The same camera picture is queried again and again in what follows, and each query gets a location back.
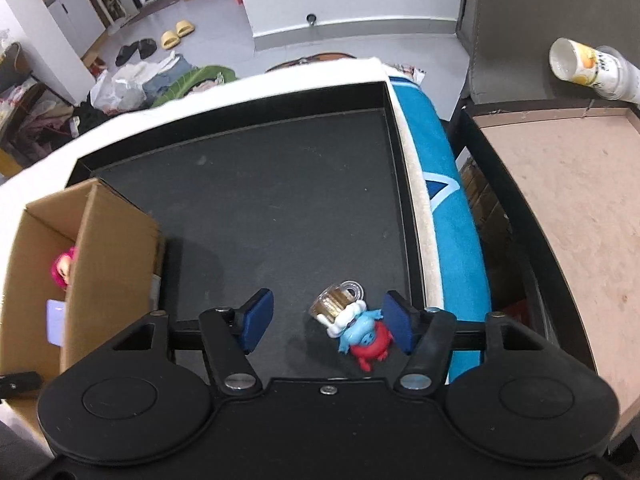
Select brown cardboard box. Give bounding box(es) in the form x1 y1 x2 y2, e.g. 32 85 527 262
0 178 166 401

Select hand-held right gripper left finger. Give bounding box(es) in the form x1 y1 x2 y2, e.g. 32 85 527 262
112 287 275 395

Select white jar with lid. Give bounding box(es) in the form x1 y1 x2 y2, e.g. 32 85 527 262
549 37 640 106

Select pink monster toy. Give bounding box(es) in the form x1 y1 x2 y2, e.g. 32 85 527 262
51 246 79 291

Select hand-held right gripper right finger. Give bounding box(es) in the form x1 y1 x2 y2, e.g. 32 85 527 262
382 289 546 395

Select blue and red figure toy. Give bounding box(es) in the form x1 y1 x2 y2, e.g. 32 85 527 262
327 305 396 372

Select lavender block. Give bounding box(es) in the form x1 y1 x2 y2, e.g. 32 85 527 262
45 299 68 348

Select green cloth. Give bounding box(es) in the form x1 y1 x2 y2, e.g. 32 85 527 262
150 65 238 108

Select wooden table with black frame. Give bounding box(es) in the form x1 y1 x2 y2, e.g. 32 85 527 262
447 97 640 456

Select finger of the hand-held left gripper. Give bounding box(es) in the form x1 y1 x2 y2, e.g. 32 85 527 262
0 371 42 399

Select white plastic bag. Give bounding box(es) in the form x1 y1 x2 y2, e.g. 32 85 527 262
89 62 173 113

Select pile of clothes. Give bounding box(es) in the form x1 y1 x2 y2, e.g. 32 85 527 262
0 80 76 166

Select dark clothes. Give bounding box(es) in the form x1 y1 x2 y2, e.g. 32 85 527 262
72 100 118 133

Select brown curved object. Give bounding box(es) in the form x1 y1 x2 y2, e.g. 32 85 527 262
265 51 357 73

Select small beer mug toy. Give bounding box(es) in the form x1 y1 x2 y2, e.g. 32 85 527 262
308 280 366 328

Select blue jeans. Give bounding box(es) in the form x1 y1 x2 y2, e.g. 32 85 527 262
142 55 193 101

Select printed paper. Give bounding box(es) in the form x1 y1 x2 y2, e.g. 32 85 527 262
385 62 428 86

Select white cabinet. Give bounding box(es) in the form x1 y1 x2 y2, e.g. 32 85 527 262
47 0 107 56

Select black tray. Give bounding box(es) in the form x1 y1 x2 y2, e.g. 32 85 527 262
66 79 426 381

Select blue towel with white pattern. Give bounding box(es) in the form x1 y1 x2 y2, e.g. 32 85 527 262
387 76 493 386

